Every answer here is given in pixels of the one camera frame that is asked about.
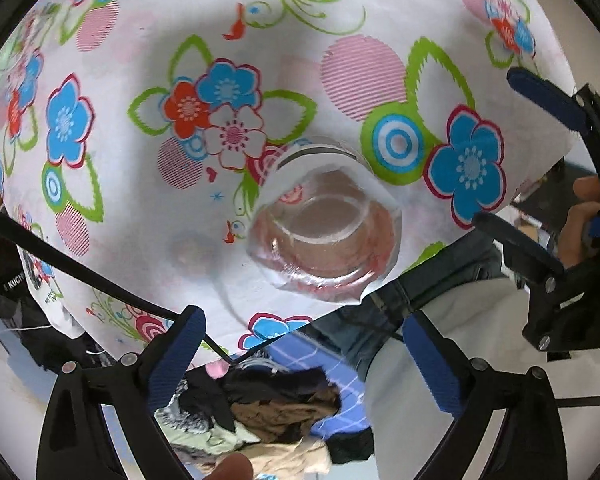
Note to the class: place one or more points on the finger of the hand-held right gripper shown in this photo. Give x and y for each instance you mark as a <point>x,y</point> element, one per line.
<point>517,247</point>
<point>547,98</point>

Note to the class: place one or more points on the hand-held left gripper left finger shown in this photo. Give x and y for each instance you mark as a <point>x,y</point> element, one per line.
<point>177,360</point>

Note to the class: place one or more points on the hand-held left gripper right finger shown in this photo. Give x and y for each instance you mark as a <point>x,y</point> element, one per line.
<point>432,365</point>

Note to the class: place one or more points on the clear plastic cup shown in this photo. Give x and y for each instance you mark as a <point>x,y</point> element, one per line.
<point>325,230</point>

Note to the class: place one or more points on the person's right hand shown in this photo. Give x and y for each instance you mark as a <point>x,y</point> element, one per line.
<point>577,230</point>

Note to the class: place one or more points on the person's left hand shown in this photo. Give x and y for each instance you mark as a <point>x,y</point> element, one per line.
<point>235,467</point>

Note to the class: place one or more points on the pile of clothes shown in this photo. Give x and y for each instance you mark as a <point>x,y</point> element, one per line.
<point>280,407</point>

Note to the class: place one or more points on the black printed garment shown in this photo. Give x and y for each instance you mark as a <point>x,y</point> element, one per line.
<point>7,287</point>

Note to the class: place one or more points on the floral tablecloth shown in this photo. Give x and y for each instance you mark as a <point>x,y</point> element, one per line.
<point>110,175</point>

